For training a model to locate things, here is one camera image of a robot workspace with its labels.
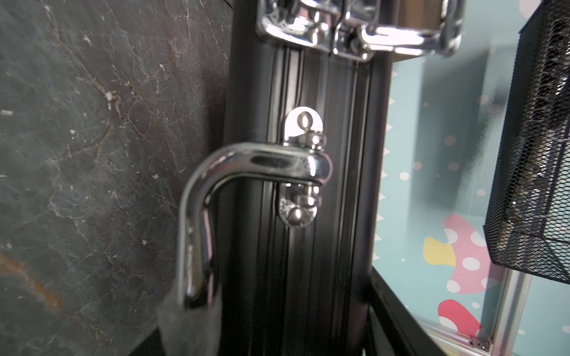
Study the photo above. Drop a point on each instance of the black wire wall basket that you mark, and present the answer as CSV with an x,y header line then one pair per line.
x,y
527,221

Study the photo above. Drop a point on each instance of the black poker case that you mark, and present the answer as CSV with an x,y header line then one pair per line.
x,y
276,227

